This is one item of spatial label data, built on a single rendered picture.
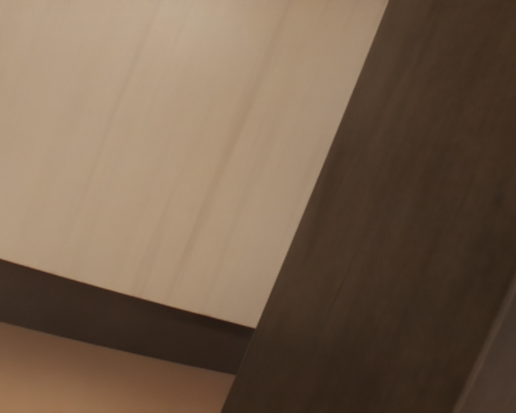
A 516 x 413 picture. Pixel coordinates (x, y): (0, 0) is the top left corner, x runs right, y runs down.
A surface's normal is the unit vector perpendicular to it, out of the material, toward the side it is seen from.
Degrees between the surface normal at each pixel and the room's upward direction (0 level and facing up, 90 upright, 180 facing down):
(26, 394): 0
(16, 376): 0
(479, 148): 90
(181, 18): 90
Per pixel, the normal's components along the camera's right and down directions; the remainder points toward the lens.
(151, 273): 0.30, 0.17
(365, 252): -0.89, -0.34
